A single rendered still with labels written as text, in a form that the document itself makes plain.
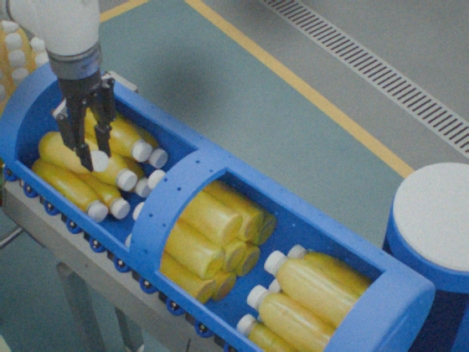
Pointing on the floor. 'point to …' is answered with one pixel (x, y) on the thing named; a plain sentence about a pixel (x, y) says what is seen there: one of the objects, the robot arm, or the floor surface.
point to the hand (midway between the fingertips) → (94, 148)
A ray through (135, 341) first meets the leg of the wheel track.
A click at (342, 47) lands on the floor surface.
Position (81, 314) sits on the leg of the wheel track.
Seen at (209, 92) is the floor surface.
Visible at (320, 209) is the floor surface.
